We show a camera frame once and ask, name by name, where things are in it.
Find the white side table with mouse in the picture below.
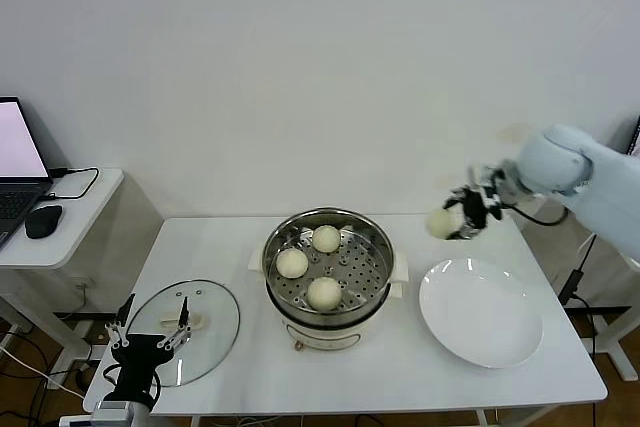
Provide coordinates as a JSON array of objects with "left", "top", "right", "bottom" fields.
[{"left": 0, "top": 166, "right": 126, "bottom": 348}]

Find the black laptop cable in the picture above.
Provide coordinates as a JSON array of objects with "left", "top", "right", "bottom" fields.
[{"left": 40, "top": 165, "right": 101, "bottom": 199}]

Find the stainless steel steamer basket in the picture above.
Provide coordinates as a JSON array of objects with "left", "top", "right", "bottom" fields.
[{"left": 263, "top": 209, "right": 397, "bottom": 321}]

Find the white side table with sticker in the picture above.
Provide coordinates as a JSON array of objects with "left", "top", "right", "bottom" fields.
[{"left": 592, "top": 306, "right": 640, "bottom": 383}]

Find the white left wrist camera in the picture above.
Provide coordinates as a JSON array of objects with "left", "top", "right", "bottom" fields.
[{"left": 91, "top": 399, "right": 137, "bottom": 421}]

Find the white round plate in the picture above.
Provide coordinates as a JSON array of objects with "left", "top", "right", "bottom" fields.
[{"left": 418, "top": 257, "right": 544, "bottom": 370}]

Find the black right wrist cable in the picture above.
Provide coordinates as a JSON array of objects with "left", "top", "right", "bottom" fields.
[{"left": 492, "top": 199, "right": 571, "bottom": 227}]

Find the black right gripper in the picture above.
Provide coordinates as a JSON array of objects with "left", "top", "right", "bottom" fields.
[{"left": 442, "top": 181, "right": 504, "bottom": 242}]

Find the cream electric cooker base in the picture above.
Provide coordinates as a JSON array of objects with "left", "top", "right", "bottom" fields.
[{"left": 248, "top": 239, "right": 412, "bottom": 351}]

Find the black cable with adapter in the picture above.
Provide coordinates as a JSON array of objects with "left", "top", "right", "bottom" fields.
[{"left": 559, "top": 234, "right": 601, "bottom": 361}]

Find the laptop with blank pink screen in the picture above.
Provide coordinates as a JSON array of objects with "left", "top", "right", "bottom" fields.
[{"left": 0, "top": 95, "right": 55, "bottom": 251}]

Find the glass lid with cream handle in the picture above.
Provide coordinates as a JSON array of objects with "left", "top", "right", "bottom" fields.
[{"left": 127, "top": 277, "right": 242, "bottom": 388}]

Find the white steamed baozi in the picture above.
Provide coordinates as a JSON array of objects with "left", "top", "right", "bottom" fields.
[
  {"left": 312, "top": 225, "right": 343, "bottom": 253},
  {"left": 276, "top": 248, "right": 310, "bottom": 279},
  {"left": 305, "top": 277, "right": 343, "bottom": 312},
  {"left": 425, "top": 209, "right": 464, "bottom": 240}
]

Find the black computer mouse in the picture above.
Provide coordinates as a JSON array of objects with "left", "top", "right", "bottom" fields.
[{"left": 24, "top": 204, "right": 65, "bottom": 240}]

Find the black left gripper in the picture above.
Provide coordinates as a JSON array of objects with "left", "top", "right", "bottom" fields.
[{"left": 103, "top": 292, "right": 195, "bottom": 404}]

